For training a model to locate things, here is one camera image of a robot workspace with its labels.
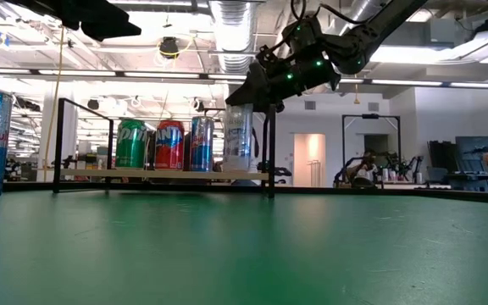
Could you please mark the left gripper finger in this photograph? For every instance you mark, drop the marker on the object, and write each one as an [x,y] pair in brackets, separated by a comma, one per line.
[110,25]

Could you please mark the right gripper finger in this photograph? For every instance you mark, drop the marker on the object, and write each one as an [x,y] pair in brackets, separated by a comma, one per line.
[252,91]

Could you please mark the tall white Celsius can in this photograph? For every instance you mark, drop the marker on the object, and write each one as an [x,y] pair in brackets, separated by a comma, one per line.
[237,140]

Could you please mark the red Fanta can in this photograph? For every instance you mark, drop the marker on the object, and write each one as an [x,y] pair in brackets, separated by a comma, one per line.
[169,146]

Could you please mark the green Sprite can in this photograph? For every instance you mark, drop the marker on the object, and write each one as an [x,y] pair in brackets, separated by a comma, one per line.
[131,144]

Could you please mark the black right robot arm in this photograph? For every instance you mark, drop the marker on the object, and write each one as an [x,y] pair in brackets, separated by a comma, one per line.
[375,29]

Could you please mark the black hanging dome device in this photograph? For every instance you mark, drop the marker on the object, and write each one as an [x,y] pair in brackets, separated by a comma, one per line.
[169,46]

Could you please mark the black round ceiling dome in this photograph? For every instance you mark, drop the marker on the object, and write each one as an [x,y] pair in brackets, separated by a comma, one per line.
[93,103]

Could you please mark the long ceiling light strip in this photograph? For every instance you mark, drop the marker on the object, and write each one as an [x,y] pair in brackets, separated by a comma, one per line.
[409,82]

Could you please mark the black teleoperation robot arms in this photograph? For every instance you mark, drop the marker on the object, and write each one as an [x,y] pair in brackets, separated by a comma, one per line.
[360,182]

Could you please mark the green table mat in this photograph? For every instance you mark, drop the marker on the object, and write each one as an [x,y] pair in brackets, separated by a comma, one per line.
[354,254]

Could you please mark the black monitor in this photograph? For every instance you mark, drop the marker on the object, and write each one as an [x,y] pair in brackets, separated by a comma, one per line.
[477,152]

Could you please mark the black desk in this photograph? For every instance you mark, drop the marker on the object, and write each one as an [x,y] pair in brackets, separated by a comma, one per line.
[473,176]

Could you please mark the square wall vent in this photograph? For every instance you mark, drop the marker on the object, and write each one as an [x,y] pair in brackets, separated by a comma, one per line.
[373,107]
[310,105]

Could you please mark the silver ventilation duct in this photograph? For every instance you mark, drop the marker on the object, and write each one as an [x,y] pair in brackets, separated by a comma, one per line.
[233,42]
[358,8]

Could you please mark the black metal gantry frame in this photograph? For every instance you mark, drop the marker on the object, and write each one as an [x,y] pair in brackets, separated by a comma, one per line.
[371,115]

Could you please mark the wooden shelf with black frame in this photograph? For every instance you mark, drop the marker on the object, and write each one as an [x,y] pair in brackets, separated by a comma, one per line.
[163,174]

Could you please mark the black aluminium table frame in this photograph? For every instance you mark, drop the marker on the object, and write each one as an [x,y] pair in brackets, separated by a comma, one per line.
[439,194]

